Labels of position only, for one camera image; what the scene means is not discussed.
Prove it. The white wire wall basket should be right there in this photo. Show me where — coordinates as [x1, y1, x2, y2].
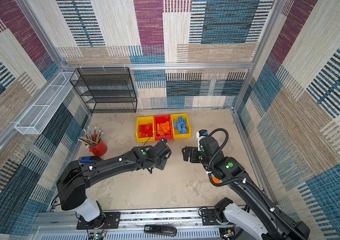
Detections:
[14, 72, 73, 135]

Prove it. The left yellow plastic bin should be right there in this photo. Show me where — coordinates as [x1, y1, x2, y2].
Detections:
[135, 116, 155, 143]

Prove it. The red plastic bin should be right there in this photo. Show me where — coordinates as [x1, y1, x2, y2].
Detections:
[154, 115, 174, 141]

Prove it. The orange lego brick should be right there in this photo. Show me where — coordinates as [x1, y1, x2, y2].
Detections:
[212, 177, 221, 184]

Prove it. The yellow plastic bin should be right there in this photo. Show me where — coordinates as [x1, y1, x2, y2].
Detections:
[171, 114, 191, 139]
[135, 116, 155, 143]

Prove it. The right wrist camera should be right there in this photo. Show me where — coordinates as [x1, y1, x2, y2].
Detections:
[196, 130, 208, 151]

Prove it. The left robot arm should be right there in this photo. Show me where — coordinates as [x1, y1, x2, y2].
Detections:
[56, 139, 172, 223]

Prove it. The right yellow plastic bin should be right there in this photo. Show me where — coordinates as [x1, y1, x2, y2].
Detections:
[171, 114, 191, 139]

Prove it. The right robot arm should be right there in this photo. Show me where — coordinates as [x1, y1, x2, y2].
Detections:
[182, 128, 310, 240]

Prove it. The red metal pencil cup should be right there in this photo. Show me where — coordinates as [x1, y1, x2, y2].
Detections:
[78, 127, 107, 157]

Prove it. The blue lego brick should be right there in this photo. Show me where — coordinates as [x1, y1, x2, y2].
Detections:
[174, 116, 188, 134]

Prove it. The black wire mesh shelf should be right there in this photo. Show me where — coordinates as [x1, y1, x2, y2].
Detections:
[69, 67, 137, 114]

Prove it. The black remote on rail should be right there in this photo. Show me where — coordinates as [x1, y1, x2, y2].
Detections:
[144, 225, 178, 237]

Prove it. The blue stapler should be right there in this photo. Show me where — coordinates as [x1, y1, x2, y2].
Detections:
[78, 156, 102, 165]

